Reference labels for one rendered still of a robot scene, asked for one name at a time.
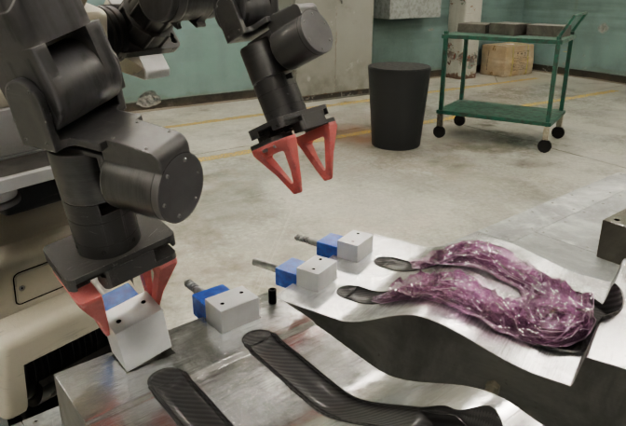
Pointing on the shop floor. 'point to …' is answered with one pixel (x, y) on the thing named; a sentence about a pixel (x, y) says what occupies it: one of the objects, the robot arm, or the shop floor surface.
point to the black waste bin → (398, 103)
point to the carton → (507, 59)
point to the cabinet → (327, 75)
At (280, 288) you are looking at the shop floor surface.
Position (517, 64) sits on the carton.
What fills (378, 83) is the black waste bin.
